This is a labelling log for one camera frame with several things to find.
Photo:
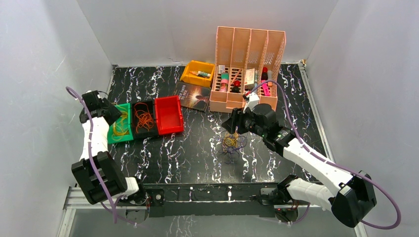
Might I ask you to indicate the green plastic bin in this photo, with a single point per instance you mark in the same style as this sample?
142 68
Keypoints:
121 130

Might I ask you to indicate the small white eraser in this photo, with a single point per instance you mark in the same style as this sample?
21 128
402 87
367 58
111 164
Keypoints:
221 69

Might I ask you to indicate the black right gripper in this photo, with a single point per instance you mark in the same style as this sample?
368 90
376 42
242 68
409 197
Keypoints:
236 119

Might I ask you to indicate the black plastic bin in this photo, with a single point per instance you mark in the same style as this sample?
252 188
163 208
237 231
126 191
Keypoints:
143 119

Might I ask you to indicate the white grey card box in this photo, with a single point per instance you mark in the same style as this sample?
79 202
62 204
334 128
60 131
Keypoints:
249 81

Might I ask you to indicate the pink glue stick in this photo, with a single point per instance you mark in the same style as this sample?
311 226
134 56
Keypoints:
224 82

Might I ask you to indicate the orange highlighter marker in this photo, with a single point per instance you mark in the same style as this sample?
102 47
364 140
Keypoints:
269 73

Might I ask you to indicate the black metal base rail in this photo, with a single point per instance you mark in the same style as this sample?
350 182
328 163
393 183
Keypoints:
209 199

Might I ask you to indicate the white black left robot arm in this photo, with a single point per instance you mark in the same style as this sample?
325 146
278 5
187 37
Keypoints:
96 172

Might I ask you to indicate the dark book Three Days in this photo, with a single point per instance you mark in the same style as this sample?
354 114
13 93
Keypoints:
193 96

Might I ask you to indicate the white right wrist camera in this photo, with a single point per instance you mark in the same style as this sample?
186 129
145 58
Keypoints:
251 100

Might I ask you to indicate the red black stamp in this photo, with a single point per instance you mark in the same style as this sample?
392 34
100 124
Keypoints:
236 86
264 74

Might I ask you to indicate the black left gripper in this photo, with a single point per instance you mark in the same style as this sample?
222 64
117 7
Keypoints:
109 114

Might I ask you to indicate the pink pencil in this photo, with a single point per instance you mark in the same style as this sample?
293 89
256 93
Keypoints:
236 75

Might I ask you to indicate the pink plastic file organizer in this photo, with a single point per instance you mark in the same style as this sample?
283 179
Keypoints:
242 54

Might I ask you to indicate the red plastic bin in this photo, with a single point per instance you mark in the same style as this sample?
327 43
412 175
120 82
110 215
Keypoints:
169 116

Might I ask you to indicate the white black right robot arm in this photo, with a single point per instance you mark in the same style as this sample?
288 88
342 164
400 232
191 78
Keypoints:
348 197

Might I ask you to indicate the yellow plastic bin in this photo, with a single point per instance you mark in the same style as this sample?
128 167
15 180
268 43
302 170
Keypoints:
198 66

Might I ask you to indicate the green white glue stick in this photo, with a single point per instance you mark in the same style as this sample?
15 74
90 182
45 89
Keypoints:
200 74

